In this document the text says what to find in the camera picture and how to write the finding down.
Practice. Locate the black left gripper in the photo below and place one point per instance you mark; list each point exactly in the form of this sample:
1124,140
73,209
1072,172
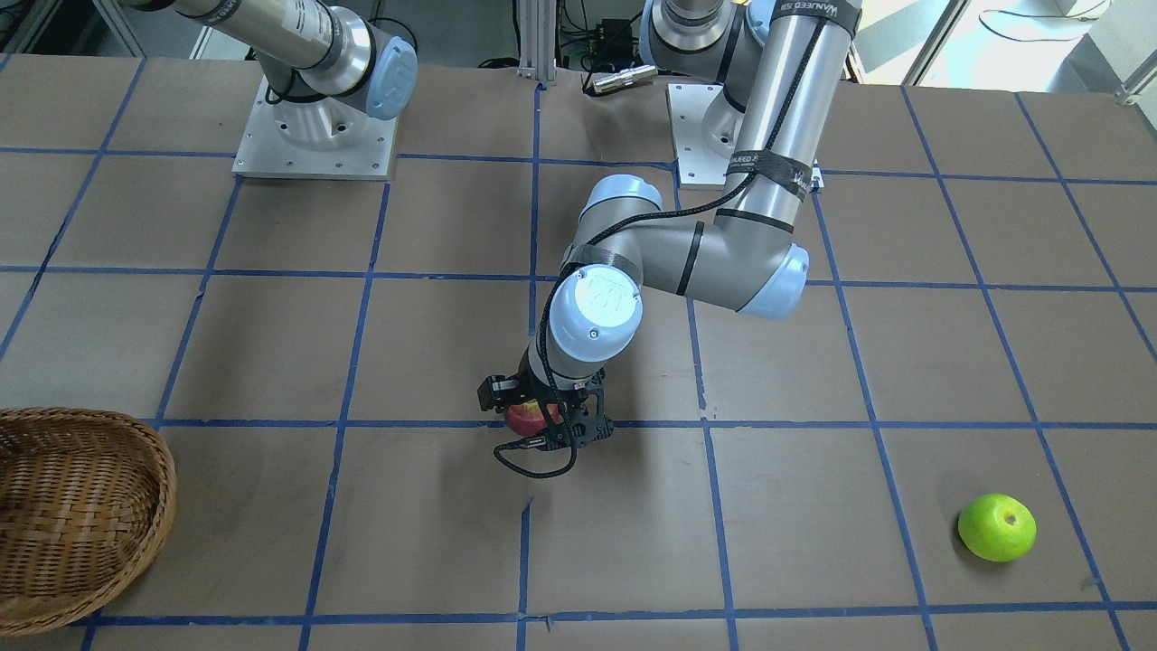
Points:
498,393

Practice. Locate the red apple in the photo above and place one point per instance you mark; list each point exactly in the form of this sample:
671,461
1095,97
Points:
526,420

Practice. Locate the green apple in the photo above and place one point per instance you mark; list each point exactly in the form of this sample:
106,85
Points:
997,528

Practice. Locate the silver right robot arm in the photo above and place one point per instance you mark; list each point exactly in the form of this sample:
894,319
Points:
328,50

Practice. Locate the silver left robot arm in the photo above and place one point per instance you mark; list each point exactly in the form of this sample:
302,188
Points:
754,84

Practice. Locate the wicker basket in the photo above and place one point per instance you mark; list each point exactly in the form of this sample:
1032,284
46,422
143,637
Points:
88,500

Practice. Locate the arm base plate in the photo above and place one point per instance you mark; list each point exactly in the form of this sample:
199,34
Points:
704,128
323,140

